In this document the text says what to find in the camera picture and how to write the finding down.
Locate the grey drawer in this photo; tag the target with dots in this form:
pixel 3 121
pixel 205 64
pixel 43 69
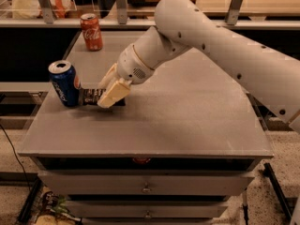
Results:
pixel 146 209
pixel 203 183

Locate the upper grey drawer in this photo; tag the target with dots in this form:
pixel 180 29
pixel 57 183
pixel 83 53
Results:
pixel 203 183

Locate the blue pepsi can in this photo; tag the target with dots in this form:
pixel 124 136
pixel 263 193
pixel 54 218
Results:
pixel 65 82

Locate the black rxbar chocolate bar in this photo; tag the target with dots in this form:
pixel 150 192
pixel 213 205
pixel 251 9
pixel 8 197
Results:
pixel 93 96

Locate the grey drawer cabinet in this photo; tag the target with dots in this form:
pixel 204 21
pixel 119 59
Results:
pixel 189 118

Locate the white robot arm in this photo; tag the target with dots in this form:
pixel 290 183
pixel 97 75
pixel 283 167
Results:
pixel 270 76

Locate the lower grey drawer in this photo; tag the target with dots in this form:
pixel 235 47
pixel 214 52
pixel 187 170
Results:
pixel 146 209

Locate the snack bags on floor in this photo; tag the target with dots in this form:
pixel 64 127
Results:
pixel 53 211

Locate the white orange plastic bag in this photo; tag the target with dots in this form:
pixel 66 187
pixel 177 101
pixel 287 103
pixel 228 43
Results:
pixel 31 9

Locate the red coca-cola can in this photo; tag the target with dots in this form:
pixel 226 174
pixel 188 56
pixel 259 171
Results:
pixel 91 32

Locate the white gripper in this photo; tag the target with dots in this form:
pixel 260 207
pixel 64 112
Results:
pixel 132 66

